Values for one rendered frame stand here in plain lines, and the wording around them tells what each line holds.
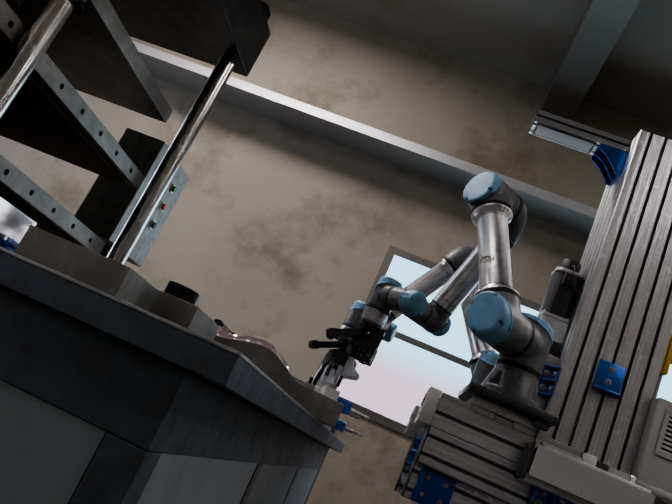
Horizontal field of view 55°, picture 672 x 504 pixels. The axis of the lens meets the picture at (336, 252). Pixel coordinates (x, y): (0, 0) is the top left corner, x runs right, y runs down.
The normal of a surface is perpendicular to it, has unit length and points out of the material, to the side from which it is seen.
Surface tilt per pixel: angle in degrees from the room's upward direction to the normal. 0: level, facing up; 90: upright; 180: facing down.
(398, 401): 90
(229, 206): 90
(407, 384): 90
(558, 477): 90
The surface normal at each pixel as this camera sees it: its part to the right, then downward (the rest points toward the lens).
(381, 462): -0.04, -0.32
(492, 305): -0.69, -0.37
